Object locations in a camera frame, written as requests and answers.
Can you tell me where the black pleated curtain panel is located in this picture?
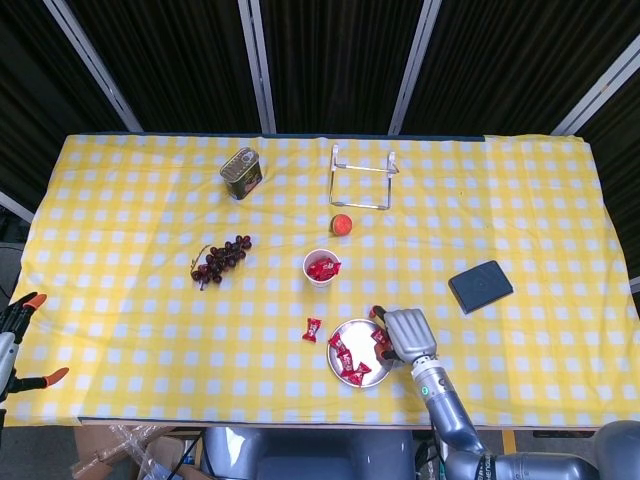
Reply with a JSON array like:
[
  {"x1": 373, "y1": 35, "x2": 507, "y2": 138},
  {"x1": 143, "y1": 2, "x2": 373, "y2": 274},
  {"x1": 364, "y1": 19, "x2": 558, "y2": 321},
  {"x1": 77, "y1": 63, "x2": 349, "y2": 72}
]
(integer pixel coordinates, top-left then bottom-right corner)
[
  {"x1": 259, "y1": 0, "x2": 426, "y2": 135},
  {"x1": 67, "y1": 0, "x2": 264, "y2": 134},
  {"x1": 574, "y1": 64, "x2": 640, "y2": 281},
  {"x1": 0, "y1": 0, "x2": 129, "y2": 201},
  {"x1": 402, "y1": 0, "x2": 640, "y2": 135}
]

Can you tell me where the brown cardboard box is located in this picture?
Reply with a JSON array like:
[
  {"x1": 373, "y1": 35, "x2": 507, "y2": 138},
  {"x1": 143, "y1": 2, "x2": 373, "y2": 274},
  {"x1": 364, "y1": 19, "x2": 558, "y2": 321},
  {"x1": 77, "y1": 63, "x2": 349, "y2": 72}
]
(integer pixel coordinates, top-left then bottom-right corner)
[{"x1": 73, "y1": 425, "x2": 211, "y2": 480}]

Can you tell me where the metal wire stand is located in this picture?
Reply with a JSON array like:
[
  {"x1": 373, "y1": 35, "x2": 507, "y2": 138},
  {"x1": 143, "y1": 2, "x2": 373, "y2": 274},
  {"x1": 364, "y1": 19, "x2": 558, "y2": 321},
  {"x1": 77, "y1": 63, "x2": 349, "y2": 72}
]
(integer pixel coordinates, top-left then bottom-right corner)
[{"x1": 328, "y1": 143, "x2": 400, "y2": 211}]

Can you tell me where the black printed arm strap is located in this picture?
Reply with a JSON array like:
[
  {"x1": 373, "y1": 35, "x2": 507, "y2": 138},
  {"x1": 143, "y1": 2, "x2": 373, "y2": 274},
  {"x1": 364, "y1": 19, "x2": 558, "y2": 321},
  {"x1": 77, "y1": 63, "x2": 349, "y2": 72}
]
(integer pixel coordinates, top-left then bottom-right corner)
[{"x1": 477, "y1": 452, "x2": 501, "y2": 480}]

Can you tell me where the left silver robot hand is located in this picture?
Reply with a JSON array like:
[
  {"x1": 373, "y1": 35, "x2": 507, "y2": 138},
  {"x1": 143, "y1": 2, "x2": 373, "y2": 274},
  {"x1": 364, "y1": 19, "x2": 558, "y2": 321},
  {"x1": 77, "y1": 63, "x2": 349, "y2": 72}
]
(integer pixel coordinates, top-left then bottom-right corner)
[{"x1": 0, "y1": 292, "x2": 71, "y2": 401}]

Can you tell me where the white paper cup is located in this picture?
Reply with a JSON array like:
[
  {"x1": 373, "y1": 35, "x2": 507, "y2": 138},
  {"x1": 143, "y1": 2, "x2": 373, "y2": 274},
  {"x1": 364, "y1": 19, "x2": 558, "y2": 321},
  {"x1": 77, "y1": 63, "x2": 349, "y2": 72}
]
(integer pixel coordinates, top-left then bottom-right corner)
[{"x1": 301, "y1": 248, "x2": 343, "y2": 290}]

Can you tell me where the round steel plate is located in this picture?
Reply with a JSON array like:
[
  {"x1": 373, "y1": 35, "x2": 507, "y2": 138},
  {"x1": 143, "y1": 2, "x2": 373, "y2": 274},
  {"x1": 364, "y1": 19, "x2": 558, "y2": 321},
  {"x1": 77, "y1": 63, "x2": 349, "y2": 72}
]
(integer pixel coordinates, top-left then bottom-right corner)
[{"x1": 326, "y1": 318, "x2": 396, "y2": 389}]

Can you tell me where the dark blue flat case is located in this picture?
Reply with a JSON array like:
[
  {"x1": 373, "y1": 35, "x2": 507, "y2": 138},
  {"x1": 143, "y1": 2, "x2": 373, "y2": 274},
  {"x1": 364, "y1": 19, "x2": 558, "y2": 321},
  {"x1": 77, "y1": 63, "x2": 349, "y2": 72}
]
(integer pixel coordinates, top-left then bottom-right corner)
[{"x1": 447, "y1": 259, "x2": 515, "y2": 315}]

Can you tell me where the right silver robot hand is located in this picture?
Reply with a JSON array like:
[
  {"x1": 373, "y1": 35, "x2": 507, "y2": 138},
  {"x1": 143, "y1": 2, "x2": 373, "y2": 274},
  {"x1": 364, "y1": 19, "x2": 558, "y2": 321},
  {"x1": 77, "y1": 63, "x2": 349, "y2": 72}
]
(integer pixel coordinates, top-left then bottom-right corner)
[{"x1": 369, "y1": 304, "x2": 438, "y2": 365}]

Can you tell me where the red apple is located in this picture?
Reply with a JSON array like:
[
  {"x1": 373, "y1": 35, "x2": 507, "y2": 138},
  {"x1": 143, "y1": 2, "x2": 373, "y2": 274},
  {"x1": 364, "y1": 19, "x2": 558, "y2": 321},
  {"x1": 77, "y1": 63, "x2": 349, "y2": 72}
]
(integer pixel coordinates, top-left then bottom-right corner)
[{"x1": 328, "y1": 213, "x2": 354, "y2": 237}]

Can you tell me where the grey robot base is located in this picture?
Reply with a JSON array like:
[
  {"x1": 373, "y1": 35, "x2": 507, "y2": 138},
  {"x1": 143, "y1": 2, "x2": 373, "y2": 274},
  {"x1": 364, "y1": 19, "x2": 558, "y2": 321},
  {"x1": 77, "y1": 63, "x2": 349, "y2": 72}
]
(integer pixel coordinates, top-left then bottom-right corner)
[{"x1": 201, "y1": 427, "x2": 417, "y2": 480}]

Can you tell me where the dark red grape bunch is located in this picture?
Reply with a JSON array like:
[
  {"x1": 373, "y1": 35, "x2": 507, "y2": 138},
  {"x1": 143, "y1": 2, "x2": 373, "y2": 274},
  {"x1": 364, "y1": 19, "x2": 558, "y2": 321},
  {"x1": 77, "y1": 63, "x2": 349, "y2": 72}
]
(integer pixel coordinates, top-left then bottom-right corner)
[{"x1": 189, "y1": 234, "x2": 253, "y2": 292}]

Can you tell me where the green rectangular tin can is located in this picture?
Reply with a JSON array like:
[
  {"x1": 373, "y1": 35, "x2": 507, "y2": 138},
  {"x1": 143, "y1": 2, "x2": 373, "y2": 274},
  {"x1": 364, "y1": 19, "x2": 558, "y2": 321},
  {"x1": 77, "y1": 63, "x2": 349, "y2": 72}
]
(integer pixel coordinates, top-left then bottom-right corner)
[{"x1": 219, "y1": 146, "x2": 265, "y2": 201}]

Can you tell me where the yellow white checked tablecloth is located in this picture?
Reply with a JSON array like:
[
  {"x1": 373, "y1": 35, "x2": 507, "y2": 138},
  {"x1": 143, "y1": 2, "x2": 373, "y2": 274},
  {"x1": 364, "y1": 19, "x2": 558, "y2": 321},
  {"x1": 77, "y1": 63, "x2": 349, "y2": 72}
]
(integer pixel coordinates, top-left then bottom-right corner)
[{"x1": 9, "y1": 132, "x2": 629, "y2": 429}]

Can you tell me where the clear plastic wrap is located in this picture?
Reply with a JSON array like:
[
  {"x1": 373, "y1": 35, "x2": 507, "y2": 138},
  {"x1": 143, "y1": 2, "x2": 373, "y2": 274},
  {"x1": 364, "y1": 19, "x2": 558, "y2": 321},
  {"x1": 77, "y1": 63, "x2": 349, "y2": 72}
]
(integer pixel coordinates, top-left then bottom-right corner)
[{"x1": 69, "y1": 424, "x2": 166, "y2": 480}]

